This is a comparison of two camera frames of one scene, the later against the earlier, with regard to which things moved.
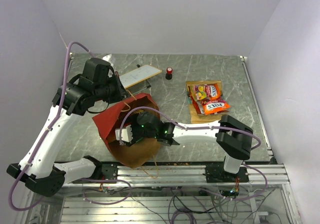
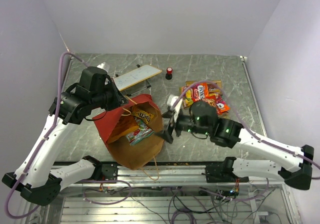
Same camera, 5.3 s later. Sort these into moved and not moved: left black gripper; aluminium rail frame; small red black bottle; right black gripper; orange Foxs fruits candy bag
Moved: right black gripper; orange Foxs fruits candy bag; left black gripper
Not moved: aluminium rail frame; small red black bottle
